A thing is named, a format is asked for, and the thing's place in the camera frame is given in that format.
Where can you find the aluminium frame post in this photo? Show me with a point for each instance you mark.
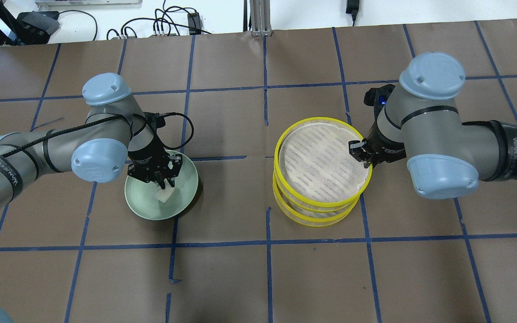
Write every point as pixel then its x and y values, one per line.
pixel 260 18

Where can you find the black tripod mount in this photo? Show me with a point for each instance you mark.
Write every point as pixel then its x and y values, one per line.
pixel 29 28

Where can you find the light green plate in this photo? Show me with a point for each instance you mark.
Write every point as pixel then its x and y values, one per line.
pixel 141 197

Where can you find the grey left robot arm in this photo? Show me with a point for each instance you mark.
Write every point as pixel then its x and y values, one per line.
pixel 117 137

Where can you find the white mesh steamer cloth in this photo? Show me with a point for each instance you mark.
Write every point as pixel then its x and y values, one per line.
pixel 321 161

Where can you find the yellow rimmed bottom steamer tray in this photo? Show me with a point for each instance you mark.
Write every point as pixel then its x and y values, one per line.
pixel 306 217

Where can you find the white steamed bun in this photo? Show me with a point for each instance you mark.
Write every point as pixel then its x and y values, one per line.
pixel 163 195

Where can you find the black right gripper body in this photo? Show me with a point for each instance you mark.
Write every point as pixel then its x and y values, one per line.
pixel 383 148

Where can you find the black power adapter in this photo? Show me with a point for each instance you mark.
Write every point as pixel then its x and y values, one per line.
pixel 194 23

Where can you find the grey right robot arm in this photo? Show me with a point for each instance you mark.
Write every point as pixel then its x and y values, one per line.
pixel 418 120

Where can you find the black hanging plug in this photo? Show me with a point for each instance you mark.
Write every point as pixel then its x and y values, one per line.
pixel 352 9

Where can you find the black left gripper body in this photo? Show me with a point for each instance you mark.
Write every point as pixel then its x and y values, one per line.
pixel 147 157

